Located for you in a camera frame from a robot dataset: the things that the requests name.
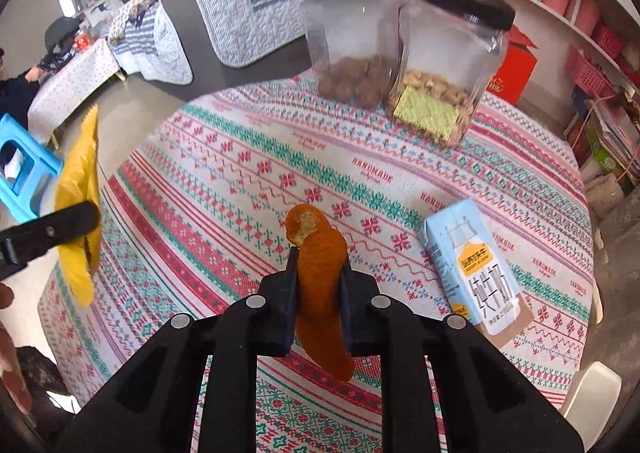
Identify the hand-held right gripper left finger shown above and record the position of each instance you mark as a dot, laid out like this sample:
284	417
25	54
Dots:
291	303

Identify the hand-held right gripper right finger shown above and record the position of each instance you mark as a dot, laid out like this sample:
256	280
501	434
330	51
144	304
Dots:
350	328

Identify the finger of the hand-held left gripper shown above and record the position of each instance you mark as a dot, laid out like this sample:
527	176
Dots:
60	225

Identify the orange peel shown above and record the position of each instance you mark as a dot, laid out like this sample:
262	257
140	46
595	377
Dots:
320	283

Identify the yellow plastic packet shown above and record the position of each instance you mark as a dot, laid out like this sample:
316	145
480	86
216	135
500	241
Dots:
75	183

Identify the person's left hand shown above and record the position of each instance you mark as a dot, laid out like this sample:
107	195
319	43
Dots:
6	295

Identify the blue plastic stool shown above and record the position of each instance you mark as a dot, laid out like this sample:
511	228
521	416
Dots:
30	183

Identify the light blue milk carton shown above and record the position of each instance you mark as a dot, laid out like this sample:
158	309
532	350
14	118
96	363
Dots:
475	268

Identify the table with dotted white cloth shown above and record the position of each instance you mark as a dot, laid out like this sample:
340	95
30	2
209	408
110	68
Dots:
70	83

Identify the patterned knit tablecloth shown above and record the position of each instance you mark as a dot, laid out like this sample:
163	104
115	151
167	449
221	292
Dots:
225	173

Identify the dark patterned cloth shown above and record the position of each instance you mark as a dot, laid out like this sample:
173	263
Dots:
40	373

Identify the striped quilted sofa cover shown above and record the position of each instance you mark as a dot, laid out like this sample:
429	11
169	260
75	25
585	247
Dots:
145	48

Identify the floral cloth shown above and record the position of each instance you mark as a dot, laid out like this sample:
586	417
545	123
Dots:
132	8

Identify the white chair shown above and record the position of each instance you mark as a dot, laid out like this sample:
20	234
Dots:
590	398

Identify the clear jar of walnuts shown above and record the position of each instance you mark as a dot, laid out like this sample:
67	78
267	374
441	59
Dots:
350	33

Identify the clear jar of peanuts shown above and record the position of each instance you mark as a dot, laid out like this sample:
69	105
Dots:
450	58

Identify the red cardboard box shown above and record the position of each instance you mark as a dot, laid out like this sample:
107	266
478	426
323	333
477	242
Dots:
520	68

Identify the pile of books and papers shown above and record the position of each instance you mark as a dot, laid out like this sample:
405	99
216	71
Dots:
610	143

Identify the pink plastic basket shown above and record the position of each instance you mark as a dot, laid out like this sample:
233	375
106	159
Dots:
590	75

